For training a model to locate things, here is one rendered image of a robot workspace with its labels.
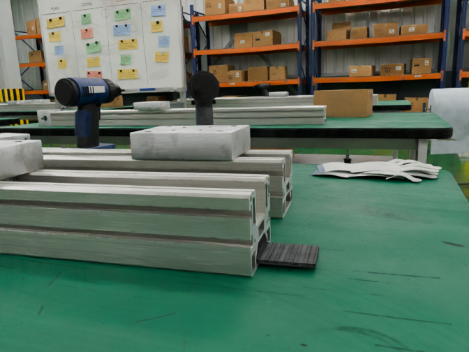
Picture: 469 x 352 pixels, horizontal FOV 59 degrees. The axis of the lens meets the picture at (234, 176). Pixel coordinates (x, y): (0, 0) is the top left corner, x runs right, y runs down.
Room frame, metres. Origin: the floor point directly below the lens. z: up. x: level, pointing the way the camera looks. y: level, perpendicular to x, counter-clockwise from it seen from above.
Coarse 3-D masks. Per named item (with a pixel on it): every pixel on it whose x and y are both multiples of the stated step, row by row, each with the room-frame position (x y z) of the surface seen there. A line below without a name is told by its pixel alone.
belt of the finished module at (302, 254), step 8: (264, 248) 0.43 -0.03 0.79; (272, 248) 0.43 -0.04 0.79; (280, 248) 0.43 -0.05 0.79; (288, 248) 0.43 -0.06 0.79; (296, 248) 0.43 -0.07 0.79; (304, 248) 0.43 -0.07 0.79; (312, 248) 0.43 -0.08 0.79; (256, 256) 0.41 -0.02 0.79; (264, 256) 0.41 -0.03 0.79; (272, 256) 0.41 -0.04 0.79; (280, 256) 0.41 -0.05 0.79; (288, 256) 0.41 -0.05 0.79; (296, 256) 0.41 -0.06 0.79; (304, 256) 0.41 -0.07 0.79; (312, 256) 0.40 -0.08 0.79; (272, 264) 0.40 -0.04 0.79; (280, 264) 0.40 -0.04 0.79; (288, 264) 0.39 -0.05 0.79; (296, 264) 0.39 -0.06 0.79; (304, 264) 0.39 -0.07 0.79; (312, 264) 0.39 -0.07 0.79
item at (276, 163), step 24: (48, 168) 0.68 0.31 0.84; (72, 168) 0.67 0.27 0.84; (96, 168) 0.66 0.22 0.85; (120, 168) 0.65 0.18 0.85; (144, 168) 0.63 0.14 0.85; (168, 168) 0.61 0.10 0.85; (192, 168) 0.60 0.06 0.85; (216, 168) 0.59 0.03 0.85; (240, 168) 0.58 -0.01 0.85; (264, 168) 0.57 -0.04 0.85; (288, 168) 0.63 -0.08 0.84; (288, 192) 0.62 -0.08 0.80
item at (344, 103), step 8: (120, 96) 5.28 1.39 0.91; (320, 96) 2.40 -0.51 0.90; (328, 96) 2.38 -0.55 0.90; (336, 96) 2.36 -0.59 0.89; (344, 96) 2.34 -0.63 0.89; (352, 96) 2.32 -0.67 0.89; (360, 96) 2.30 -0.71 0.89; (368, 96) 2.32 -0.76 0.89; (104, 104) 5.19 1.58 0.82; (112, 104) 5.14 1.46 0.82; (120, 104) 5.27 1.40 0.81; (320, 104) 2.40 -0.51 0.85; (328, 104) 2.38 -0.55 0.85; (336, 104) 2.36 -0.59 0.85; (344, 104) 2.34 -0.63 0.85; (352, 104) 2.32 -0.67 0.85; (360, 104) 2.30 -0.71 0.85; (368, 104) 2.33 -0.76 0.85; (328, 112) 2.38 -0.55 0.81; (336, 112) 2.36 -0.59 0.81; (344, 112) 2.34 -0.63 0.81; (352, 112) 2.32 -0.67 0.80; (360, 112) 2.30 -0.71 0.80; (368, 112) 2.34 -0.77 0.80
